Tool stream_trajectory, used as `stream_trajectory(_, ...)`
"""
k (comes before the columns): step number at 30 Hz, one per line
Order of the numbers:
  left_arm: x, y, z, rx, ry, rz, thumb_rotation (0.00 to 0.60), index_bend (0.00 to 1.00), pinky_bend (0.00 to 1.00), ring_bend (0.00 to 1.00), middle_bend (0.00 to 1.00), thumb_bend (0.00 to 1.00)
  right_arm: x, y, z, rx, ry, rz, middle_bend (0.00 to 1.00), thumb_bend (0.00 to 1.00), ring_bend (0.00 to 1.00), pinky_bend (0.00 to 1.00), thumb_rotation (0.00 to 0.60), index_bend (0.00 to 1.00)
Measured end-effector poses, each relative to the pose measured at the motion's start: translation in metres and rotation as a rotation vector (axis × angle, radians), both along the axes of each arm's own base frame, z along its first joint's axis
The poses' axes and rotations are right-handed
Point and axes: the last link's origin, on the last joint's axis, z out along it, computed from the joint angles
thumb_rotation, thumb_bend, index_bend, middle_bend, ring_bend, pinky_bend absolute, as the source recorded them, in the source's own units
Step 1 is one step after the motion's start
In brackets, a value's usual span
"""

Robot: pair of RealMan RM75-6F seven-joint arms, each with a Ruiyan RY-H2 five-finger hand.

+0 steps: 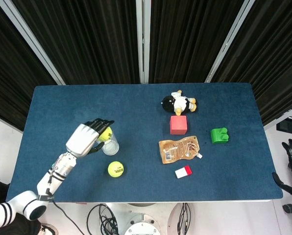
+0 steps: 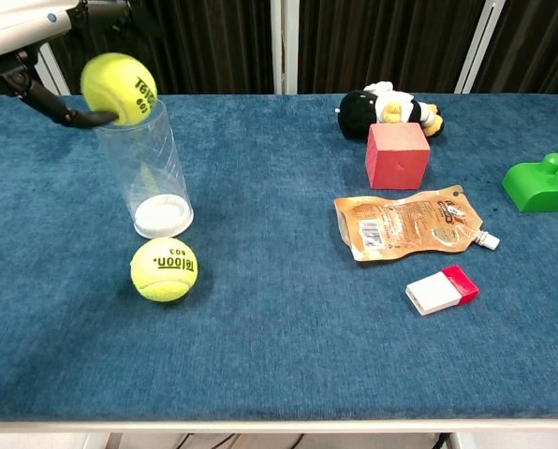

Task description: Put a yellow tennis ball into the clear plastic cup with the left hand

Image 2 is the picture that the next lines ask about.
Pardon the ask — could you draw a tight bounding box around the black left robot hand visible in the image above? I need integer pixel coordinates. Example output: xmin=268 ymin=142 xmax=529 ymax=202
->
xmin=0 ymin=44 xmax=120 ymax=130

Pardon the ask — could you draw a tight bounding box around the clear plastic ball tube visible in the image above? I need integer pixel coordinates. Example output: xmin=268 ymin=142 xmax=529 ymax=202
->
xmin=93 ymin=98 xmax=196 ymax=239

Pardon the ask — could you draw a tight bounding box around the red cube block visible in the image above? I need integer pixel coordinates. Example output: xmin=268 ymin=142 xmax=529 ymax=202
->
xmin=365 ymin=122 xmax=432 ymax=191

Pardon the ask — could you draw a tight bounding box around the blue fabric table cover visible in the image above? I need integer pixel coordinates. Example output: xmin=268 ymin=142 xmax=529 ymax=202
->
xmin=0 ymin=92 xmax=558 ymax=422

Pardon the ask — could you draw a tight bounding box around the black cable under table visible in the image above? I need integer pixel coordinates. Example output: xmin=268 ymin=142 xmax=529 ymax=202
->
xmin=165 ymin=433 xmax=242 ymax=449

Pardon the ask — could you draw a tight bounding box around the dark pleated curtain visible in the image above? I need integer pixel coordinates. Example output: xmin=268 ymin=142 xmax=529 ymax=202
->
xmin=0 ymin=0 xmax=558 ymax=100

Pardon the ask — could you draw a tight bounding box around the white table leg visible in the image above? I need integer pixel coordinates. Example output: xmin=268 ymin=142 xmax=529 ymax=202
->
xmin=81 ymin=432 xmax=124 ymax=449
xmin=445 ymin=432 xmax=477 ymax=449

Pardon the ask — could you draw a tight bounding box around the white upright frame post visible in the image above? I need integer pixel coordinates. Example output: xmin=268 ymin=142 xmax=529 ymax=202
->
xmin=270 ymin=0 xmax=301 ymax=95

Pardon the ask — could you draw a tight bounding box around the white slanted frame post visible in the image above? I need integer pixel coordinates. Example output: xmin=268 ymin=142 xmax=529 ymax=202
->
xmin=36 ymin=40 xmax=71 ymax=96
xmin=453 ymin=0 xmax=508 ymax=94

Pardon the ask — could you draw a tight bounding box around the green toy building brick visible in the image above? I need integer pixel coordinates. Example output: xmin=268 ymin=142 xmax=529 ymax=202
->
xmin=501 ymin=152 xmax=558 ymax=214

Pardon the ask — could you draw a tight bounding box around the orange spouted drink pouch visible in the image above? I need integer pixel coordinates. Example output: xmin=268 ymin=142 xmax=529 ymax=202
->
xmin=333 ymin=184 xmax=502 ymax=263

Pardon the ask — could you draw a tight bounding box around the black white plush toy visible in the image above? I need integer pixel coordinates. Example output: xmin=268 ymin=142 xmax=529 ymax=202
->
xmin=334 ymin=80 xmax=446 ymax=141

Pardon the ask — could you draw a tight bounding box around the white box with red cap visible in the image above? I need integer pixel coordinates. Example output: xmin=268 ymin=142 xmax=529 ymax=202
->
xmin=404 ymin=264 xmax=481 ymax=317

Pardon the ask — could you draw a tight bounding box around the yellow tennis ball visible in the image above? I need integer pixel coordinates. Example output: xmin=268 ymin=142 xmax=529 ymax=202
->
xmin=129 ymin=237 xmax=199 ymax=303
xmin=80 ymin=51 xmax=159 ymax=126

